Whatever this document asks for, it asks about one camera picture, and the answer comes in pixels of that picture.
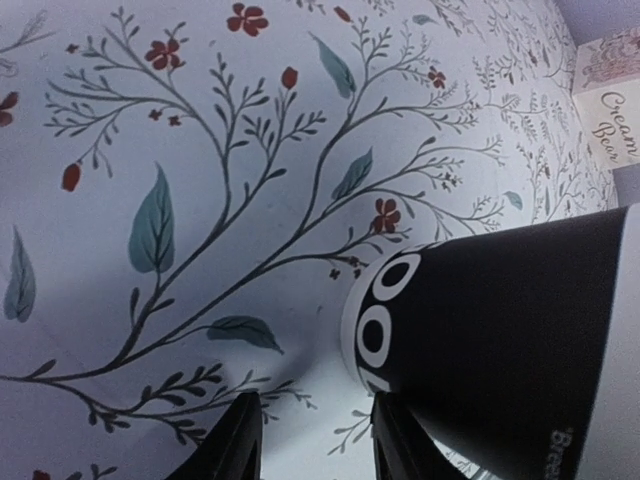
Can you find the floral tablecloth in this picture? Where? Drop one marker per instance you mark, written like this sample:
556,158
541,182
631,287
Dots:
189,189

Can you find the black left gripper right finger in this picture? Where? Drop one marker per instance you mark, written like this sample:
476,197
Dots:
402,448

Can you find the paper takeout bag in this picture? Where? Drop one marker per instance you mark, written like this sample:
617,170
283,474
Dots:
606,95

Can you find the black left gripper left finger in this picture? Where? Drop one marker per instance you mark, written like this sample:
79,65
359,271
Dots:
232,449

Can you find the single black paper cup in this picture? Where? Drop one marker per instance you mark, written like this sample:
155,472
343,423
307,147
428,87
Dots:
518,349

